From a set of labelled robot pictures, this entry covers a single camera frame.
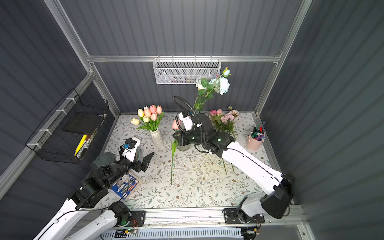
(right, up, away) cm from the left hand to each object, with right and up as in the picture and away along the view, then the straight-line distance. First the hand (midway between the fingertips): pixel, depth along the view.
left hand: (145, 149), depth 65 cm
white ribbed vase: (-1, +3, +27) cm, 27 cm away
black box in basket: (-36, +12, +11) cm, 40 cm away
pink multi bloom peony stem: (+49, +19, +46) cm, 70 cm away
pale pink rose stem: (+40, +21, +46) cm, 65 cm away
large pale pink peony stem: (+40, -14, +27) cm, 50 cm away
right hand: (+13, +6, +2) cm, 14 cm away
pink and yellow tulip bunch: (-2, +15, +13) cm, 20 cm away
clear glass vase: (+14, -4, +37) cm, 40 cm away
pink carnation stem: (+48, +12, +44) cm, 66 cm away
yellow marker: (-33, +2, +6) cm, 34 cm away
